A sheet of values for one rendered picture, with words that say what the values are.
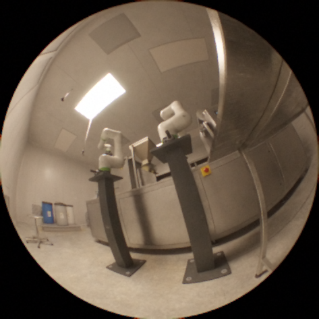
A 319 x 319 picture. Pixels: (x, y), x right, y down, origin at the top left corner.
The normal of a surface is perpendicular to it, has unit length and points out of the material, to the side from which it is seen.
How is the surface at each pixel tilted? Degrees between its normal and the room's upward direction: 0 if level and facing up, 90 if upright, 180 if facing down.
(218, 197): 90
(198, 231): 90
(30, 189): 90
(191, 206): 90
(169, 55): 180
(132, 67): 180
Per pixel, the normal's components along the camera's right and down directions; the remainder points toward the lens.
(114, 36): 0.24, 0.88
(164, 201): -0.38, -0.30
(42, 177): 0.89, -0.36
